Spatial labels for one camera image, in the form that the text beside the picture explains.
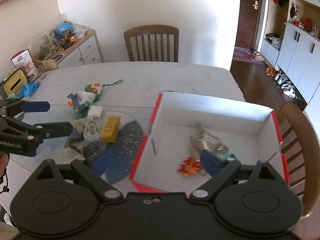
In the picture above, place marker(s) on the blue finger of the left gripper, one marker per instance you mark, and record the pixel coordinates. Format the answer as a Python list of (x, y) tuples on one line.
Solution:
[(35, 106)]

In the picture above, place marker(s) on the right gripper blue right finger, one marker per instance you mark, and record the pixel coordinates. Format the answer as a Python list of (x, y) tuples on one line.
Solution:
[(212, 163)]

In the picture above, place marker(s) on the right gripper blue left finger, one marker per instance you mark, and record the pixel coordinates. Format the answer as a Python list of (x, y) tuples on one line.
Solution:
[(100, 162)]

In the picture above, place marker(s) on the red dragon plush toy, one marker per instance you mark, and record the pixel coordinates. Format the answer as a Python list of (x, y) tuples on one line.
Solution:
[(189, 167)]

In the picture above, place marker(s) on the silver foil snack bag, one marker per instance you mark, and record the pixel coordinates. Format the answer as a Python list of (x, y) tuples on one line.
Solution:
[(205, 141)]

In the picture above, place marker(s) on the yellow cardboard box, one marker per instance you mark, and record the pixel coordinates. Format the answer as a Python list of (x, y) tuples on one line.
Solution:
[(110, 129)]

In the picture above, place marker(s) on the yellowish oblong soft pouch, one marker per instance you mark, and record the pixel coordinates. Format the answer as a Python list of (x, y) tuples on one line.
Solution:
[(79, 127)]

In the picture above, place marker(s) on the teal plastic pencil sharpener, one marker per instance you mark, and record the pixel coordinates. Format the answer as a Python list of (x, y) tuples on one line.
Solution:
[(227, 156)]

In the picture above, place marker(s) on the left hand on grip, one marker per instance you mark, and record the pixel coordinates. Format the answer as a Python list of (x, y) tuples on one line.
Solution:
[(4, 160)]

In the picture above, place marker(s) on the blue cloth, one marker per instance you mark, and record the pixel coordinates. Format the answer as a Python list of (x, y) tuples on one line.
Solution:
[(28, 89)]

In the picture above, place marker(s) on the grey crumpled packet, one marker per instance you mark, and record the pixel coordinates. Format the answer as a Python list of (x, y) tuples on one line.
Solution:
[(91, 150)]

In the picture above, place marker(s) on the yellow tissue holder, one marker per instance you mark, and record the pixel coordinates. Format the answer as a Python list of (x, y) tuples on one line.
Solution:
[(14, 83)]

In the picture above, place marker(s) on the red white snack bag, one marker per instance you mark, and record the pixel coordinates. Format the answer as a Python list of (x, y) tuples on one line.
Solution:
[(22, 60)]

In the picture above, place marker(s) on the red cardboard shoe box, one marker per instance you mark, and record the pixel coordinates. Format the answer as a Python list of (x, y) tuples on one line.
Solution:
[(182, 125)]

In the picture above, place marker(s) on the white printed plastic bag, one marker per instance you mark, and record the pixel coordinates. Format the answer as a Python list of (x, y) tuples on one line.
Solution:
[(81, 100)]

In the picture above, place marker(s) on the white crumpled tissue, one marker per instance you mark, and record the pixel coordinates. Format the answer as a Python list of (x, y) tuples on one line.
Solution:
[(94, 112)]

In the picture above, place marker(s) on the white sideboard wooden top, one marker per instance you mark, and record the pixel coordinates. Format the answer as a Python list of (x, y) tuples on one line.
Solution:
[(85, 51)]

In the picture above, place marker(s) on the blue globe toy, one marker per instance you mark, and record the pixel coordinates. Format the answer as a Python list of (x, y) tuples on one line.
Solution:
[(63, 29)]

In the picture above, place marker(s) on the brown wooden chair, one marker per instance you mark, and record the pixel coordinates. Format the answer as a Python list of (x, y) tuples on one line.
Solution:
[(153, 43), (301, 151)]

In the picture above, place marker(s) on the dark brown door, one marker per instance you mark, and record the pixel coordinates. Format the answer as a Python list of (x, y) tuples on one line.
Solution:
[(248, 22)]

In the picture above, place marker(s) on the colourful sachet with green cord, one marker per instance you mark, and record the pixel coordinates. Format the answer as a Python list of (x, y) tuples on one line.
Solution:
[(97, 88)]

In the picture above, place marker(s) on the white wall cabinet unit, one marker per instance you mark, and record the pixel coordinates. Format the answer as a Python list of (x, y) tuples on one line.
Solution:
[(291, 47)]

